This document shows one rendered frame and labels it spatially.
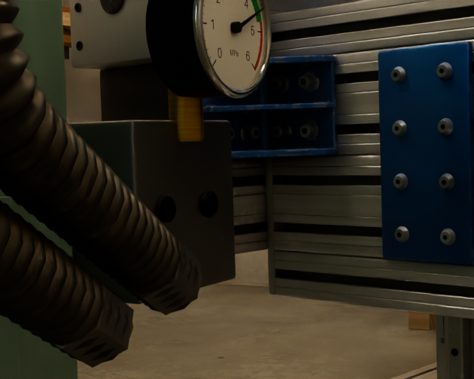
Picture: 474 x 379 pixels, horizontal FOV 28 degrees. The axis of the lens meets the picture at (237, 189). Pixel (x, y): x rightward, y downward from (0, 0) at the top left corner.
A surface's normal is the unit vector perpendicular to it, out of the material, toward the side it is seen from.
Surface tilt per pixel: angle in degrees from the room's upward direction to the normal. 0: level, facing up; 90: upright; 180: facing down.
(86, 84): 90
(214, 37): 90
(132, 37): 90
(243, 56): 90
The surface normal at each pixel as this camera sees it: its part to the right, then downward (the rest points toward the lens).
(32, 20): 0.85, 0.00
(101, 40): -0.69, 0.06
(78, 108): -0.48, 0.06
